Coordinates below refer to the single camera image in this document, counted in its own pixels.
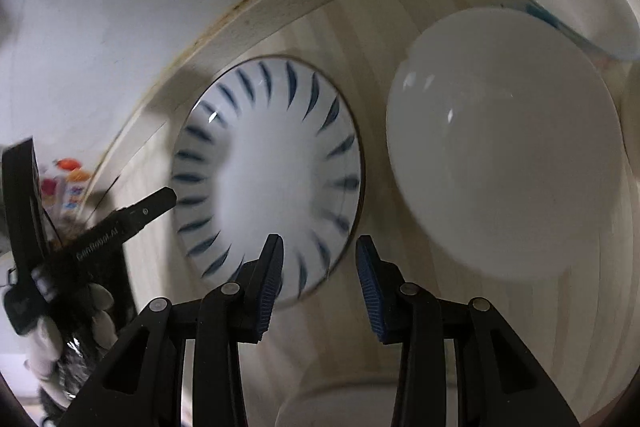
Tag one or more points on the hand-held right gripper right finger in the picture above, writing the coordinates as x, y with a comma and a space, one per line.
372, 294

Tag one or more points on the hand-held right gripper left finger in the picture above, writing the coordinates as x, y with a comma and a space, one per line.
266, 302

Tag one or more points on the blue striped white bowl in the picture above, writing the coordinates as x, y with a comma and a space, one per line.
270, 167

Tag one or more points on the plain white bowl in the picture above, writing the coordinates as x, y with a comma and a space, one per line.
500, 147

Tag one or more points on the colourful printed package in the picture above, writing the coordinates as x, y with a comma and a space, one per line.
65, 187

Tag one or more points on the person's left hand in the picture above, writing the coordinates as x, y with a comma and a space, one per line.
102, 317

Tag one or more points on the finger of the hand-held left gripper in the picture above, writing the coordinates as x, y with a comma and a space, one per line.
147, 207

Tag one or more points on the white floral plate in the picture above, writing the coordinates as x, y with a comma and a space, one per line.
345, 407

